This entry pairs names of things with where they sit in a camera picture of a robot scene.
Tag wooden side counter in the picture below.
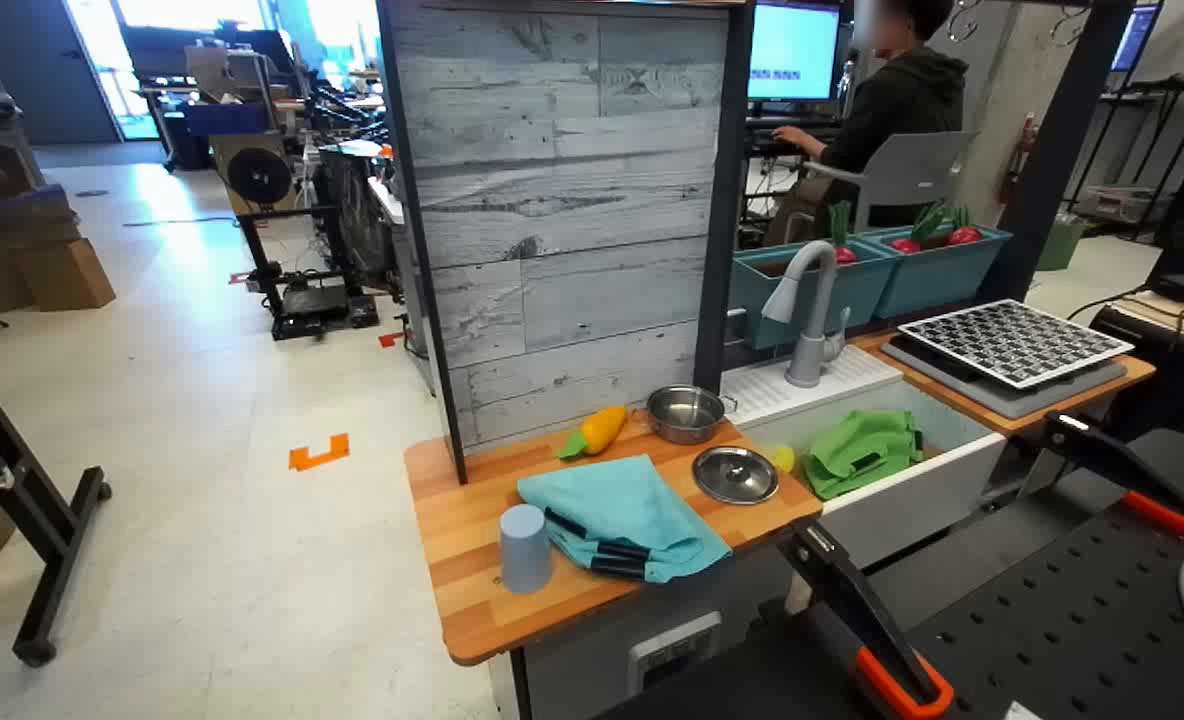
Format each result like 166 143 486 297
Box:
852 328 1159 438

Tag grey wood backsplash panel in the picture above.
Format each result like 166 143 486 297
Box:
376 0 755 483

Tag black equipment cart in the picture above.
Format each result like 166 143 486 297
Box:
210 122 383 345

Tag computer monitor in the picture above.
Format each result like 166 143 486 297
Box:
745 0 849 110

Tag small metal pot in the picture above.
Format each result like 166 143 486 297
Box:
688 444 785 506

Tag light blue plastic cup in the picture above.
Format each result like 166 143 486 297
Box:
495 499 560 597

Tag white toy sink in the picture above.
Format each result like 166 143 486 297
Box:
721 347 1010 570

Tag teal plastic bin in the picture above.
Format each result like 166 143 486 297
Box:
858 224 1021 328
730 236 898 357

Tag steel bowl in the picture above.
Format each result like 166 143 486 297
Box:
643 385 730 447

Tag green cloth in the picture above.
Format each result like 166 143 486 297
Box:
797 408 929 503

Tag blue cloth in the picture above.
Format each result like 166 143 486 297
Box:
518 453 737 586

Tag black perforated board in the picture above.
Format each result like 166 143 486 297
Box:
603 424 1184 720

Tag grey toy faucet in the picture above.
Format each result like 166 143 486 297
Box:
762 236 858 390

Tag person in dark hoodie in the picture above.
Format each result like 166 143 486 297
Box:
767 0 972 226

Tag grey office chair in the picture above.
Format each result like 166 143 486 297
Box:
803 129 967 230

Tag wooden counter top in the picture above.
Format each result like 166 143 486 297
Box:
405 413 824 667

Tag black white calibration board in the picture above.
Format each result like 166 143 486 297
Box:
898 297 1135 390

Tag black metal stand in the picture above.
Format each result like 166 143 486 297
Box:
0 334 115 671

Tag cardboard boxes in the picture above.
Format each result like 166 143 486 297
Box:
0 178 120 318

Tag red toy radish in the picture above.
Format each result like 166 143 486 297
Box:
887 198 990 258
819 195 865 268

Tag black orange clamp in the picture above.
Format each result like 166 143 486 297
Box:
775 519 959 720
1011 413 1184 542

